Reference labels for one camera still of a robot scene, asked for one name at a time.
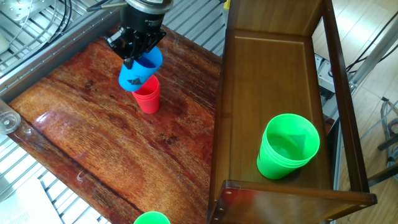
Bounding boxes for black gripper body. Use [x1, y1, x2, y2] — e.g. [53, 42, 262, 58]
[119, 5, 166, 35]

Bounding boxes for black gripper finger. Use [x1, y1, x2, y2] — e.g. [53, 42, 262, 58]
[134, 28, 167, 60]
[104, 26, 136, 70]

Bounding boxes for blue plastic cup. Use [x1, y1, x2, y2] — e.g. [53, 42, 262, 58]
[118, 46, 164, 93]

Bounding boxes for red plastic cup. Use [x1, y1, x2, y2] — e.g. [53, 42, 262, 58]
[131, 74, 161, 115]

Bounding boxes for green plastic cup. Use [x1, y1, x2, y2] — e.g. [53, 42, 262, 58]
[256, 113, 321, 180]

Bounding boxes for dark wooden shelf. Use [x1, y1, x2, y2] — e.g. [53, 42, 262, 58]
[206, 0, 378, 224]

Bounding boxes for wood grain table mat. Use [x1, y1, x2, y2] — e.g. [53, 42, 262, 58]
[8, 9, 222, 224]

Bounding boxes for aluminium plate with cylinder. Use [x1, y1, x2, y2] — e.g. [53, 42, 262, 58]
[0, 0, 55, 24]

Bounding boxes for green cup at bottom edge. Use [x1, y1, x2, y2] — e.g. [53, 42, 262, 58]
[132, 210, 171, 224]

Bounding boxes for white paper sheet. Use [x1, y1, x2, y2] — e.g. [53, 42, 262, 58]
[0, 177, 65, 224]

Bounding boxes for aluminium table leg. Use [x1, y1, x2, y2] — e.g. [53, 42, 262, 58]
[349, 24, 398, 91]

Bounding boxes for black gripper cable bundle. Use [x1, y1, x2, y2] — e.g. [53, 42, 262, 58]
[86, 0, 128, 13]

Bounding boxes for aluminium frame rail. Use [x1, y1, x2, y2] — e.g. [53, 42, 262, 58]
[0, 0, 147, 103]

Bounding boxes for black cables on table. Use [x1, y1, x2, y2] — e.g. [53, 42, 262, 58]
[46, 0, 73, 44]

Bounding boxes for grey switch box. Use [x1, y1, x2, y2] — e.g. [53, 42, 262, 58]
[314, 53, 337, 94]

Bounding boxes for thin black floor cable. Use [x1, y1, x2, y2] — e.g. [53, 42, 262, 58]
[345, 11, 398, 74]

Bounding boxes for grey floor cable bundle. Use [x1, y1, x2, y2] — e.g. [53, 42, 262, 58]
[381, 96, 398, 164]

